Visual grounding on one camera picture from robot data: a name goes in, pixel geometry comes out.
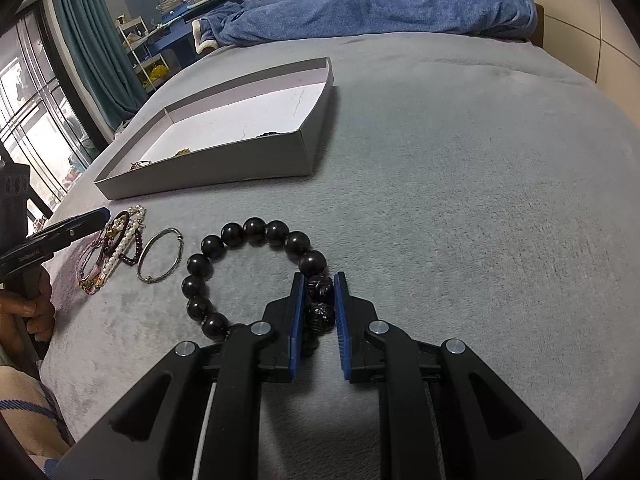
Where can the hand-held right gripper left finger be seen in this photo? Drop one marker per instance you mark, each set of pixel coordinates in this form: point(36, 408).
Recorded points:
point(297, 320)

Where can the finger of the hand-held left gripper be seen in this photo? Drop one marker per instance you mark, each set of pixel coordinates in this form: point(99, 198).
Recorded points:
point(100, 211)
point(75, 230)

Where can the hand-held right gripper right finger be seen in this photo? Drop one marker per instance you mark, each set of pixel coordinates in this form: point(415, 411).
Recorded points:
point(342, 330)

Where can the silver bangle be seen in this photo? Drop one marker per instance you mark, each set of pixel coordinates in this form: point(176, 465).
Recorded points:
point(172, 231)

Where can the grey cardboard box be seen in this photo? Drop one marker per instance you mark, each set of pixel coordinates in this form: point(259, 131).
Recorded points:
point(225, 165)

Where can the person's left hand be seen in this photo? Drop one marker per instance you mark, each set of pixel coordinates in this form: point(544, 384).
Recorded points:
point(30, 317)

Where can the beige plaid clothing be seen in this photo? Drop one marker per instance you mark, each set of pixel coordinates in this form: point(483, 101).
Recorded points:
point(25, 400)

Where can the black framed window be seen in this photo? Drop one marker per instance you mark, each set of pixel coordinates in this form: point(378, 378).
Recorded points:
point(65, 75)

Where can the yellow bundle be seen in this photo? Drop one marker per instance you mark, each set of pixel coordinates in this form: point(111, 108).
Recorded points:
point(152, 72)

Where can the teal curtain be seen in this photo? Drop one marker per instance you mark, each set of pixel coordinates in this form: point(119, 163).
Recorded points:
point(90, 35)

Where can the blue desk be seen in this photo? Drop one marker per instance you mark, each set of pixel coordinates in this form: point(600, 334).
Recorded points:
point(175, 42)

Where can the white shelf cart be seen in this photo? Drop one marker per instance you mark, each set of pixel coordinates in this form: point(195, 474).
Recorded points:
point(137, 25)

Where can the blue fleece blanket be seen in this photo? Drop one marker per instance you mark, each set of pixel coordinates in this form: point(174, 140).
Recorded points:
point(375, 0)

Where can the beige wardrobe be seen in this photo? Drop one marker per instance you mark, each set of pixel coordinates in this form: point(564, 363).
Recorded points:
point(600, 20)

